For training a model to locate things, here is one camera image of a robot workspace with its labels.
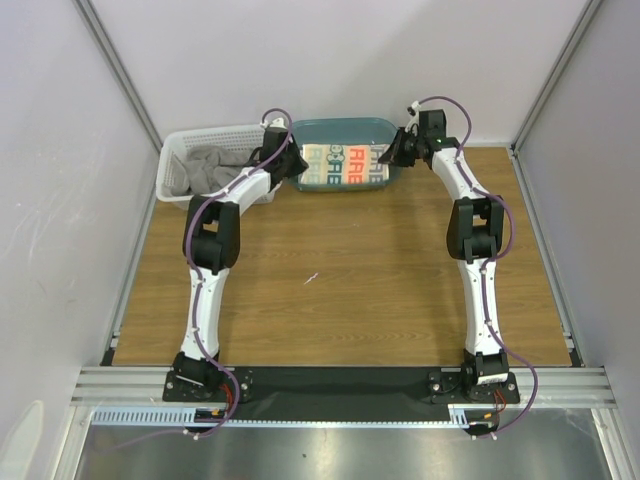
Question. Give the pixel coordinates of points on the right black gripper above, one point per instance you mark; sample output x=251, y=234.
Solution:
x=396, y=152

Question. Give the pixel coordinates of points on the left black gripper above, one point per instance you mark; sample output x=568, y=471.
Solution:
x=299, y=165

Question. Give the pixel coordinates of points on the orange white lettered towel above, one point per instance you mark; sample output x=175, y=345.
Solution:
x=335, y=165

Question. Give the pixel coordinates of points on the grey towel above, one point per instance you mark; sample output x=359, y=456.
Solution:
x=207, y=169

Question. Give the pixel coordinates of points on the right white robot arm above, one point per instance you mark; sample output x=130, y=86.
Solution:
x=474, y=239

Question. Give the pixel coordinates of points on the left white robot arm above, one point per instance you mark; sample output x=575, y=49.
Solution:
x=211, y=245

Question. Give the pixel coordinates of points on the teal plastic tub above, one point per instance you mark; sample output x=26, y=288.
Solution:
x=344, y=131

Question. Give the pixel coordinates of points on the white plastic basket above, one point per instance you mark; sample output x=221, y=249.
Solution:
x=249, y=187

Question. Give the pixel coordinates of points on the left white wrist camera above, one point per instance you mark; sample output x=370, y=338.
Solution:
x=280, y=122

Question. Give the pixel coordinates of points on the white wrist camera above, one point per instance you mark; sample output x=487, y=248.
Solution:
x=414, y=112
x=280, y=122

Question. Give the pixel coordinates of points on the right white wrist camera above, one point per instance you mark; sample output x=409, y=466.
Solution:
x=414, y=112

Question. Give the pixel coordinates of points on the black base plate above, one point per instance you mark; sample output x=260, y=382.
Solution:
x=357, y=394

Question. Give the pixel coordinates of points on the aluminium frame rail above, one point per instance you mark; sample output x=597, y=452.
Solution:
x=134, y=396

